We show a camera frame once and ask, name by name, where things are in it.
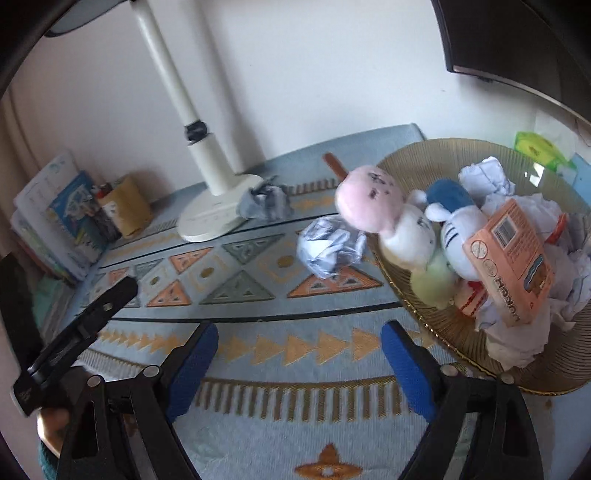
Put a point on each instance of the black monitor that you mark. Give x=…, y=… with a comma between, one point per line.
x=517, y=41

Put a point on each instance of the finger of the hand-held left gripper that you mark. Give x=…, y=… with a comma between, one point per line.
x=97, y=318

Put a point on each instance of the brown ribbed bowl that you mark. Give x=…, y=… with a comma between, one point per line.
x=545, y=369

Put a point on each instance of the black mesh pen holder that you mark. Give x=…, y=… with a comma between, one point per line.
x=108, y=221

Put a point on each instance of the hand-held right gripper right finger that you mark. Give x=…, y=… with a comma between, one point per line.
x=408, y=369

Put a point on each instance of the orange cardboard box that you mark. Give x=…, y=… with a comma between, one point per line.
x=512, y=263

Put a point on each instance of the white desk lamp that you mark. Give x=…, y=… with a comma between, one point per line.
x=207, y=152

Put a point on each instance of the patterned woven table mat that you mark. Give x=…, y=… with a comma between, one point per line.
x=258, y=295

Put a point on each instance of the green tissue packet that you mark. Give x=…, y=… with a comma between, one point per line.
x=538, y=147

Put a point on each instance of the bunch of red pens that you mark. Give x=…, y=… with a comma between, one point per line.
x=104, y=189

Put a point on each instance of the person's left hand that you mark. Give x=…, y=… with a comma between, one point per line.
x=53, y=427

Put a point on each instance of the row of upright books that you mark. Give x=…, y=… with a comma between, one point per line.
x=41, y=217

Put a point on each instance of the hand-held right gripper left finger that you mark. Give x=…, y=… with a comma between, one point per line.
x=191, y=369

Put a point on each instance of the white plush toy blue hat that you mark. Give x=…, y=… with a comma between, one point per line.
x=455, y=230

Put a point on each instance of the bamboo pen holder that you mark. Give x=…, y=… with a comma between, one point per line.
x=131, y=207

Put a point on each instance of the blue cover book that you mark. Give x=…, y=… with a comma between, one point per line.
x=78, y=217

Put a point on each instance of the grey plaid cloth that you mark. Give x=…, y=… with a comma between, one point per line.
x=265, y=203

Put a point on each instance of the pink white green dango plush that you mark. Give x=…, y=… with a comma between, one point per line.
x=369, y=203

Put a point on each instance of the stack of flat books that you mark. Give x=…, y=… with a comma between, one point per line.
x=53, y=314

